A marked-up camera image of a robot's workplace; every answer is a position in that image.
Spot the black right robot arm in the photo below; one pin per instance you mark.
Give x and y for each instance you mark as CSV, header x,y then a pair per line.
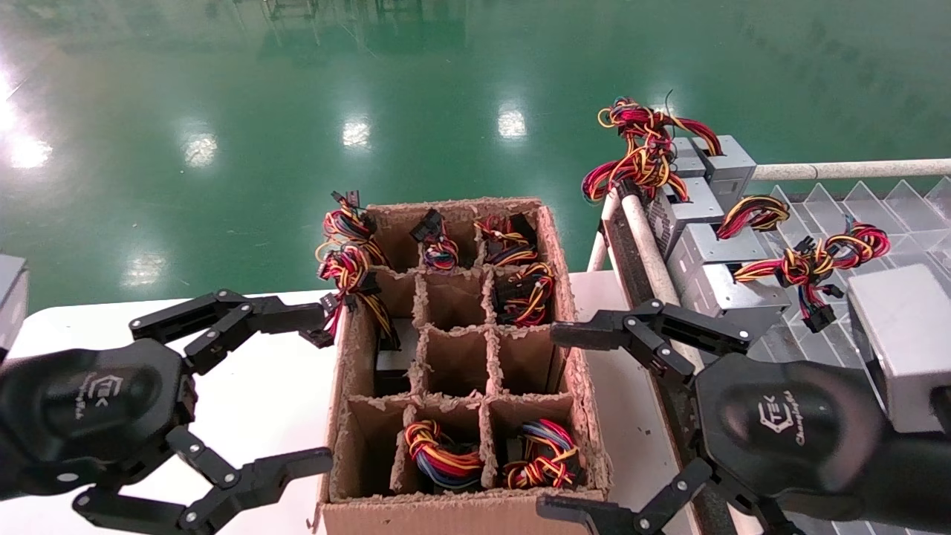
x,y
914,483

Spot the power supply with comb connector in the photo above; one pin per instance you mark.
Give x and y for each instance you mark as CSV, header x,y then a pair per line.
x,y
732,167

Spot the clear ridged acrylic panel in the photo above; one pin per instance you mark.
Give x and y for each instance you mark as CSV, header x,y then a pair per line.
x,y
910,215

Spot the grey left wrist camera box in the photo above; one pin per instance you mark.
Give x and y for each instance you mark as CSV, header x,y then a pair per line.
x,y
11,297

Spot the cardboard cell divider insert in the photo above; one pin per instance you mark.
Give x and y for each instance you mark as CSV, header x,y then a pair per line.
x,y
446,401

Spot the long white pipe rail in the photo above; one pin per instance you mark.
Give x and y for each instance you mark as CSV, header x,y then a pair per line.
x,y
650,253

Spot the short white pipe leg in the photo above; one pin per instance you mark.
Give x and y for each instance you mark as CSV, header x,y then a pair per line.
x,y
600,249

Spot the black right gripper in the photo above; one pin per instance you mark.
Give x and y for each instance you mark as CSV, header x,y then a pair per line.
x,y
780,423

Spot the brown cardboard box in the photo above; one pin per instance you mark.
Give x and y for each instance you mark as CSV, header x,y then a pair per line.
x,y
461,516

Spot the power supply with grille face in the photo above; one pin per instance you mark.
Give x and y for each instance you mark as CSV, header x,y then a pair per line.
x,y
657,215

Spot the black rack side strip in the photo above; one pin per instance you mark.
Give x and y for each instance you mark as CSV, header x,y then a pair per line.
x,y
631,275

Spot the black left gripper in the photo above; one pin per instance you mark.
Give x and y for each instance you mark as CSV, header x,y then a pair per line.
x,y
96,409

